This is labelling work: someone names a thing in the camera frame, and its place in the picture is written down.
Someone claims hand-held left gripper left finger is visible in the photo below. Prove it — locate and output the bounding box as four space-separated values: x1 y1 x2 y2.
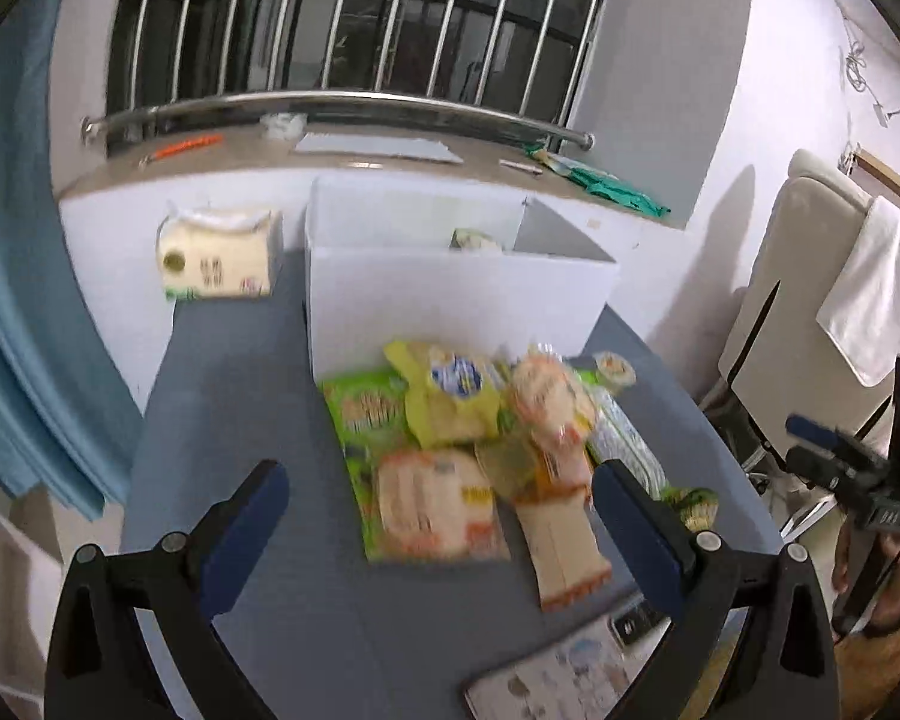
45 460 291 720

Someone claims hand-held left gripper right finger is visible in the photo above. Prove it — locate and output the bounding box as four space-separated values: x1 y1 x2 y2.
594 457 841 720

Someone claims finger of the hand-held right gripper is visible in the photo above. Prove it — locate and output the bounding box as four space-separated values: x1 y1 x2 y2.
785 412 882 470
784 446 875 500

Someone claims small green snack packet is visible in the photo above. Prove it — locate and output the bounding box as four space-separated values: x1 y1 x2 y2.
658 486 721 535

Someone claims beige snack packet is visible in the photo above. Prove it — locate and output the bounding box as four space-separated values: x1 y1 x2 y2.
511 465 614 610

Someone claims white and green striped packet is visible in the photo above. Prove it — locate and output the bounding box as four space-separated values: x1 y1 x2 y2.
585 388 670 497

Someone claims tall orange snack bag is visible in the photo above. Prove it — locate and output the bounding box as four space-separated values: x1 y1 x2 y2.
508 343 599 482

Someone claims large green snack packet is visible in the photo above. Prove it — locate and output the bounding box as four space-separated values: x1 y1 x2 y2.
321 366 421 563

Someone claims small round snack cup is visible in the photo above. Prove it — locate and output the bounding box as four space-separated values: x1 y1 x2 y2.
592 350 638 392

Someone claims yellow-green packet with blue label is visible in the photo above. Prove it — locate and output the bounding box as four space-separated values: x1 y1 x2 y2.
384 340 505 445

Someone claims white cardboard box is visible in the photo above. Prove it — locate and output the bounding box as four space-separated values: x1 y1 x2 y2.
304 176 620 383

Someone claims beige chair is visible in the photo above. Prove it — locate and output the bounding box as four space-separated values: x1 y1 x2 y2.
701 148 897 541

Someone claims white towel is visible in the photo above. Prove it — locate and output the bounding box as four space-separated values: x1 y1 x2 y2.
816 195 900 389

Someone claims smartphone with cartoon case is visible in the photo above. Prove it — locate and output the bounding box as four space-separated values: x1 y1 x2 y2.
463 598 680 720

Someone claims brown floor rug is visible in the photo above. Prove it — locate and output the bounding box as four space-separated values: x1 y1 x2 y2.
686 634 747 720

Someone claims white shelf unit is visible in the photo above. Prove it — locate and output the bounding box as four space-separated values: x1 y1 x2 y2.
0 486 72 700

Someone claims wooden headboard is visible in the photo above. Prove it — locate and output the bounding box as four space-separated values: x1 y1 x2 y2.
838 146 900 227

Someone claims tissue pack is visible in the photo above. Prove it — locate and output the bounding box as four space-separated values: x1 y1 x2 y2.
154 200 285 303

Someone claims dark green packet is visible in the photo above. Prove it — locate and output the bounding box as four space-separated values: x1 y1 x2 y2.
562 165 673 219

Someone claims blue curtain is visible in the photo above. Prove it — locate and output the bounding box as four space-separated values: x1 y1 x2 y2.
0 0 149 520

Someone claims pale snack packet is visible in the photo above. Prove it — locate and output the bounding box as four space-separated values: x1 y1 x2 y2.
450 228 505 253

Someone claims pale yellow-green packet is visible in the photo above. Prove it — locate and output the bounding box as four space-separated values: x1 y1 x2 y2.
525 145 593 175

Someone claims grey flat board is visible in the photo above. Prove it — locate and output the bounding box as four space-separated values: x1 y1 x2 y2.
293 132 464 164

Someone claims tape roll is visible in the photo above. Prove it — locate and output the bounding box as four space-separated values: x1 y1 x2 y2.
260 112 309 140

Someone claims metal window guard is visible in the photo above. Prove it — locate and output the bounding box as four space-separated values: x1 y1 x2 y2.
81 0 617 160

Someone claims white wall cable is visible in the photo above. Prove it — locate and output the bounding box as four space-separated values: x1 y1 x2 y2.
831 0 900 128

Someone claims orange handled tool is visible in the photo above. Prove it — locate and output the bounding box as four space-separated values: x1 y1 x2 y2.
139 134 225 167

